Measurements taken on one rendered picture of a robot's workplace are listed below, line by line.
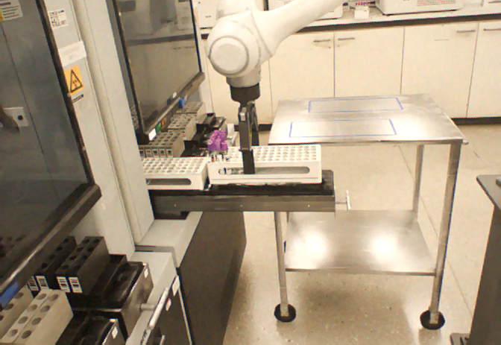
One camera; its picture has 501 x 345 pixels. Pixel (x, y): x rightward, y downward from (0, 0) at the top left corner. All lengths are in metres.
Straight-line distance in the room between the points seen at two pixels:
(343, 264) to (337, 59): 2.02
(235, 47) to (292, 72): 2.62
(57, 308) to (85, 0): 0.58
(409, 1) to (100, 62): 2.72
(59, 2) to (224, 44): 0.30
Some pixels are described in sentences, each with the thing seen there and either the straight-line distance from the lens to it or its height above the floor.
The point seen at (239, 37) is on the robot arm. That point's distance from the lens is 0.77.
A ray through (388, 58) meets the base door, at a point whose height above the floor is 0.59.
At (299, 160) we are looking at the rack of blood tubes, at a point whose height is 0.89.
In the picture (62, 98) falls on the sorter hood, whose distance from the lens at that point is 0.79.
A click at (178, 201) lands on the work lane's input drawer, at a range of 1.15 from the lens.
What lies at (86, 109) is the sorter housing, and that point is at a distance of 0.88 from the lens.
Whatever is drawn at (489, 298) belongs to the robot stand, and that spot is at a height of 0.34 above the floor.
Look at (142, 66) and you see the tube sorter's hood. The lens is 1.10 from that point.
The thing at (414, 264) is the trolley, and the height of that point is 0.28.
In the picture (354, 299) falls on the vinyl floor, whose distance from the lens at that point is 1.94.
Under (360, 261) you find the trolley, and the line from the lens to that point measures 1.70.
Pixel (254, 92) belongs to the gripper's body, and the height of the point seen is 1.07.
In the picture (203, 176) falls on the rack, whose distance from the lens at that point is 1.13.
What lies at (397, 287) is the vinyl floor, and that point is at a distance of 2.02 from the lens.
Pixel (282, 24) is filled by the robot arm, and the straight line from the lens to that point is 0.83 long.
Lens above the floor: 1.37
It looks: 25 degrees down
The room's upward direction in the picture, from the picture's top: 6 degrees counter-clockwise
